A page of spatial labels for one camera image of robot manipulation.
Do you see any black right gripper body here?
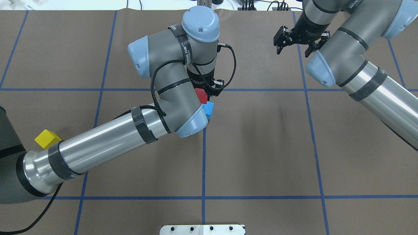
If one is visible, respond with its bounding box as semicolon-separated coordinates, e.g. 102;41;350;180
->
292;13;327;42

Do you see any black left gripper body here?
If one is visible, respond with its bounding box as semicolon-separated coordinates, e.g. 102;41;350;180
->
186;65;215;90

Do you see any red block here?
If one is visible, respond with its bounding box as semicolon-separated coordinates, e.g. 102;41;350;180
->
194;88;208;104

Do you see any blue block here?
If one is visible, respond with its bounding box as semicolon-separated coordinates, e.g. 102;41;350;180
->
203;101;215;121

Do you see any yellow block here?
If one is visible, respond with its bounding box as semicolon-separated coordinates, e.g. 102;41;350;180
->
34;129;63;149

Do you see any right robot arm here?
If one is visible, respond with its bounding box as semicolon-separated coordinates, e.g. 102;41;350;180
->
294;0;418;150

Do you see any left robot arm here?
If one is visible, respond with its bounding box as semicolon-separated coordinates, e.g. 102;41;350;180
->
1;6;220;204

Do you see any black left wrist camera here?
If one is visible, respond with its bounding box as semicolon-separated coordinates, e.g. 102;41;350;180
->
208;79;225;97

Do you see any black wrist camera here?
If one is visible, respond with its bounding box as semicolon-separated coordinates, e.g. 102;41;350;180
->
208;79;225;97
273;26;293;55

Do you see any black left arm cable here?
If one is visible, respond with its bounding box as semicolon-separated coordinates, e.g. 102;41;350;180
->
0;42;236;235

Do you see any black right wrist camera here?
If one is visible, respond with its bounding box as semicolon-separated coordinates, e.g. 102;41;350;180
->
273;26;293;55

